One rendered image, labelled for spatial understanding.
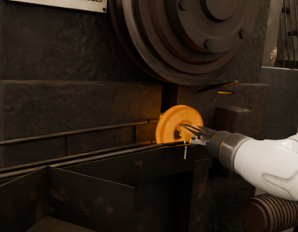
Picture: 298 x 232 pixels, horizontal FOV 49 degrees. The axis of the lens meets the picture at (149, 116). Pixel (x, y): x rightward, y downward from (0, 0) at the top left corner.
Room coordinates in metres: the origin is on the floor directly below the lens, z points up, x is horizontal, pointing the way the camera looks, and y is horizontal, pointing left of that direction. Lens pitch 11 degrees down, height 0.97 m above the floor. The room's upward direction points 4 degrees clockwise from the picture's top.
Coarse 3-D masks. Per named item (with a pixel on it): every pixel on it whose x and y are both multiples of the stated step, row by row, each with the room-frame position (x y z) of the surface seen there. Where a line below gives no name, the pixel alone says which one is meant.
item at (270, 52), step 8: (272, 0) 4.92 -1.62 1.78; (280, 0) 5.00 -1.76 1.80; (272, 8) 4.93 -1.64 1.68; (280, 8) 5.02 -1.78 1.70; (272, 16) 4.95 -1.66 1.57; (272, 24) 4.96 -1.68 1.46; (272, 32) 4.97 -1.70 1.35; (272, 40) 4.98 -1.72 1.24; (264, 48) 4.90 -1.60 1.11; (272, 48) 4.99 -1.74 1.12; (264, 56) 4.92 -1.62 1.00; (272, 56) 4.99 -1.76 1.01; (264, 64) 4.93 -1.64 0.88; (272, 64) 5.02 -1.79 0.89
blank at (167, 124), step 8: (168, 112) 0.94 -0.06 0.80; (176, 112) 0.93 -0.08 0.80; (184, 112) 0.95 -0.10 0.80; (192, 112) 0.96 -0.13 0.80; (160, 120) 0.93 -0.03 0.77; (168, 120) 0.92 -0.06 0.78; (176, 120) 0.93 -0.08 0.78; (184, 120) 0.95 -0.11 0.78; (192, 120) 0.97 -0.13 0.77; (200, 120) 0.98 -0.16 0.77; (160, 128) 0.92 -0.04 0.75; (168, 128) 0.92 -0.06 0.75; (160, 136) 0.91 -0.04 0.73; (168, 136) 0.92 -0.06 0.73
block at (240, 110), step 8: (224, 112) 1.09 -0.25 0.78; (232, 112) 1.06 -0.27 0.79; (240, 112) 1.05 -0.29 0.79; (248, 112) 1.07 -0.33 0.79; (216, 120) 1.12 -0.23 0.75; (224, 120) 1.08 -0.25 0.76; (232, 120) 1.05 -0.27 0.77; (240, 120) 1.05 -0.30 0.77; (248, 120) 1.07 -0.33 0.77; (216, 128) 1.11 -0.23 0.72; (224, 128) 1.08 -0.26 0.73; (232, 128) 1.05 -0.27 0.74; (240, 128) 1.05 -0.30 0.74; (248, 128) 1.07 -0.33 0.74; (248, 136) 1.08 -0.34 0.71; (216, 160) 1.10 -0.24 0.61; (216, 168) 1.09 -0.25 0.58; (224, 168) 1.06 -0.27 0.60; (224, 176) 1.06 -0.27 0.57; (232, 176) 1.05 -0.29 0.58; (240, 176) 1.07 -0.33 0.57
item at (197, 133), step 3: (186, 123) 0.92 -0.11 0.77; (186, 126) 0.92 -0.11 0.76; (189, 129) 0.90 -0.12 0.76; (192, 129) 0.89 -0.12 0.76; (192, 132) 0.89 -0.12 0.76; (195, 132) 0.88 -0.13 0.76; (198, 132) 0.87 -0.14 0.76; (201, 132) 0.86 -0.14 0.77; (204, 132) 0.86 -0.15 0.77; (195, 135) 0.88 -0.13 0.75; (198, 135) 0.87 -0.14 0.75; (207, 135) 0.84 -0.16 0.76; (210, 135) 0.83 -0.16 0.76; (198, 138) 0.87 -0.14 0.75; (204, 147) 0.84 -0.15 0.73
